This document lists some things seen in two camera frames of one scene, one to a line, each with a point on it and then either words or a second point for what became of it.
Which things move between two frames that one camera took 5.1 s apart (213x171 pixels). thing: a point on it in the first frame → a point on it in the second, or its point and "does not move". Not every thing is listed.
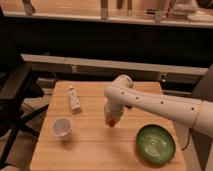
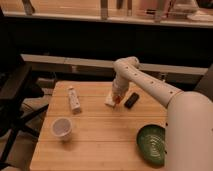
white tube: [75, 104] does not move
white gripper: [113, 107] → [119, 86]
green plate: [155, 144] does not move
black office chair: [18, 85] does not move
